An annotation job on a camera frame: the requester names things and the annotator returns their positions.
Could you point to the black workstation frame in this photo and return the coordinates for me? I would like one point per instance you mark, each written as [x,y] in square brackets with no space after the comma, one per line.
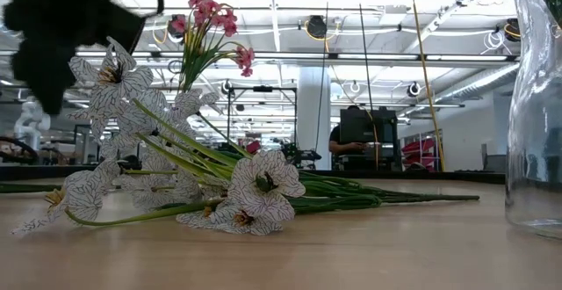
[82,126]

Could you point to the pink artificial flower bunch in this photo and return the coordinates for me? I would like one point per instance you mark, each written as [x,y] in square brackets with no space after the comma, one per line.
[206,6]

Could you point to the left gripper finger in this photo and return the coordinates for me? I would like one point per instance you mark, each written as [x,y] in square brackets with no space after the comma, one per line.
[44,79]

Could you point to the black aluminium table frame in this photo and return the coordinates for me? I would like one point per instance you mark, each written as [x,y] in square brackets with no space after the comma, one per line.
[461,177]

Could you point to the person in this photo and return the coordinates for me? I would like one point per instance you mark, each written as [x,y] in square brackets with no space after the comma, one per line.
[340,147]

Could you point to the red bin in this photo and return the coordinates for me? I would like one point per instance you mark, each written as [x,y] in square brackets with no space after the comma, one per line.
[253,146]

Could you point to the white artificial flower bunch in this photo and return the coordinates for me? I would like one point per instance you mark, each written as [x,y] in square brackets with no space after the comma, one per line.
[263,193]

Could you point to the white pillar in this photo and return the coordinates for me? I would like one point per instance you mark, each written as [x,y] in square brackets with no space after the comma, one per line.
[314,118]

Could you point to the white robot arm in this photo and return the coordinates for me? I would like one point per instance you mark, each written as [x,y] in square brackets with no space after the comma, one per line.
[30,121]

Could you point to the clear glass vase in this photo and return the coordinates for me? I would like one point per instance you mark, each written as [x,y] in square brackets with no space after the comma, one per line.
[533,149]

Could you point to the black camera rig frame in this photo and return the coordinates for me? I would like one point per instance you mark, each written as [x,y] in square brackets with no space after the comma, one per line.
[262,89]

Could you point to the red storage bins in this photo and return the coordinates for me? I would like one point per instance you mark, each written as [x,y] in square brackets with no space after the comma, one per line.
[421,154]

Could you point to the black computer case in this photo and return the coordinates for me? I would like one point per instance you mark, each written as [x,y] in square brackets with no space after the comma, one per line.
[360,125]

